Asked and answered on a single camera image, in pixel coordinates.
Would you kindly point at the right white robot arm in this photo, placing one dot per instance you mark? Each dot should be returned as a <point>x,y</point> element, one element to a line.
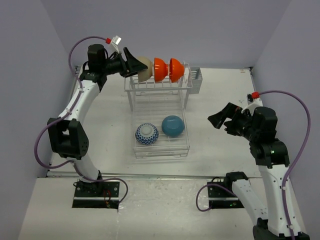
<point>276,220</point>

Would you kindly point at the teal bowl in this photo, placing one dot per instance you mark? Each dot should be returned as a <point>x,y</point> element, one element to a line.
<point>172,126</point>

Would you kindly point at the grey cutlery holder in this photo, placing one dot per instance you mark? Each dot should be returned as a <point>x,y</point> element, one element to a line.
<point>197,78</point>

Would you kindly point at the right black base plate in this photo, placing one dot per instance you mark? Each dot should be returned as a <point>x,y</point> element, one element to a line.
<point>219,198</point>

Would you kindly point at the beige ceramic bowl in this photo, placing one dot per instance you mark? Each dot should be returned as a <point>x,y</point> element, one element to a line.
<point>145,74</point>

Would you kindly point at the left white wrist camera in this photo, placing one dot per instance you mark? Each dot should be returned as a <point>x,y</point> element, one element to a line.
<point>114,43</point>

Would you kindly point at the orange bowl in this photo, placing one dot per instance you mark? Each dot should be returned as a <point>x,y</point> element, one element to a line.
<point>160,69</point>
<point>176,70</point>

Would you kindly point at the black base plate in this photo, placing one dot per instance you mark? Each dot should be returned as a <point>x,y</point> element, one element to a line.
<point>97,195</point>
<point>219,198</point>

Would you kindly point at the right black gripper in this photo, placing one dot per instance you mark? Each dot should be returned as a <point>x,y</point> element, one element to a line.
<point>231,111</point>

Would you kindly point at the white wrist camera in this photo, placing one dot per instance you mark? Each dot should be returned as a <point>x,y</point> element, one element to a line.
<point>253,101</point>
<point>114,43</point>

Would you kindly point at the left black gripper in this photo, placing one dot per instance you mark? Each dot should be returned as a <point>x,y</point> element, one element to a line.
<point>131,66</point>

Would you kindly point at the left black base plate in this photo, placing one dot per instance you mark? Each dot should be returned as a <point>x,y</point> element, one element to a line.
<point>97,195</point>

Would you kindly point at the blue patterned bowl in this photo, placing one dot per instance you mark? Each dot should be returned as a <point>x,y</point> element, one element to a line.
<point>147,134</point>

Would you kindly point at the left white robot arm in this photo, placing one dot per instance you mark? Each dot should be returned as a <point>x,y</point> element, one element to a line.
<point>66,133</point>

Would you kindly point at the white wire dish rack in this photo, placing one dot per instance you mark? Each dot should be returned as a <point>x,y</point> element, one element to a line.
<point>151,102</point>

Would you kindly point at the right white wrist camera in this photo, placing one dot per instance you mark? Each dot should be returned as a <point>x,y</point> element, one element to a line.
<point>253,101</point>

